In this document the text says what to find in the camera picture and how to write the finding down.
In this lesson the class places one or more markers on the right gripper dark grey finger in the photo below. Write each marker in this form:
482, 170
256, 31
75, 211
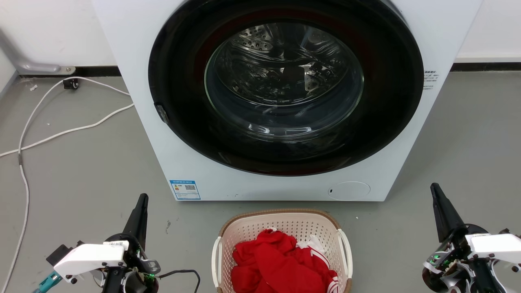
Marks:
445, 219

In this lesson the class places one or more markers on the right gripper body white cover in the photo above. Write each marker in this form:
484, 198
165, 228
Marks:
494, 246

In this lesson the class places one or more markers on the red garment with white stripes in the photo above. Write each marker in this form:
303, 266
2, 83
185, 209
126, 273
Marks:
276, 266

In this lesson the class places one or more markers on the black round glass washer door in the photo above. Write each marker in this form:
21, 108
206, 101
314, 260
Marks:
179, 61

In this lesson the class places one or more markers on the blue energy label sticker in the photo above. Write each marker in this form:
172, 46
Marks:
185, 190

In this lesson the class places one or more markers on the grey floor pipe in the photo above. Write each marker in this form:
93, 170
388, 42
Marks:
36, 66

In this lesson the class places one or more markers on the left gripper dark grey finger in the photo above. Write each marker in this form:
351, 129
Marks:
137, 221

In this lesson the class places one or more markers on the white front-load washing machine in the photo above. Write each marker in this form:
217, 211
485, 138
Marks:
183, 173

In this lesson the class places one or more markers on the small black floor fitting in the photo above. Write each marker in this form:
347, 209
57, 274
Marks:
71, 84

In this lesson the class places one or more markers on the small text sticker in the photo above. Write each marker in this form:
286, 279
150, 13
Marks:
430, 79

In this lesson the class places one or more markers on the steel washing drum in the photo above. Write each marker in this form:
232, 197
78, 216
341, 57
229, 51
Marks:
260, 44

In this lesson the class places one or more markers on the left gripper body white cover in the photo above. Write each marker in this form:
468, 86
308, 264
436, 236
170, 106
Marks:
91, 256

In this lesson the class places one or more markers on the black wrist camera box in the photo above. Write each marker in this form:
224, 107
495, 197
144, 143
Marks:
59, 254

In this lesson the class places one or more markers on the round white filter cover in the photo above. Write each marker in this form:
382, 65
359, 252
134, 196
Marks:
349, 191

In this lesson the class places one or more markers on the beige plastic laundry basket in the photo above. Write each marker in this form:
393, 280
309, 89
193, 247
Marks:
285, 224

